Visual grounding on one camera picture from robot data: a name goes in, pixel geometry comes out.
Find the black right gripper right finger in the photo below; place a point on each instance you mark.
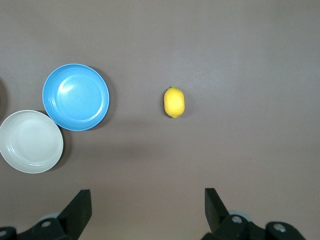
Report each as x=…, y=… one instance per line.
x=220, y=220

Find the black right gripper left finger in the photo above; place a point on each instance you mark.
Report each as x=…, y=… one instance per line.
x=75, y=220

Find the yellow lemon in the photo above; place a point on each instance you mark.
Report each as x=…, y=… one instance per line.
x=174, y=102

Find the beige plate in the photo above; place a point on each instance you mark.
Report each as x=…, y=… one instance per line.
x=31, y=141

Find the blue plate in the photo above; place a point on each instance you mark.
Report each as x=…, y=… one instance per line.
x=75, y=97

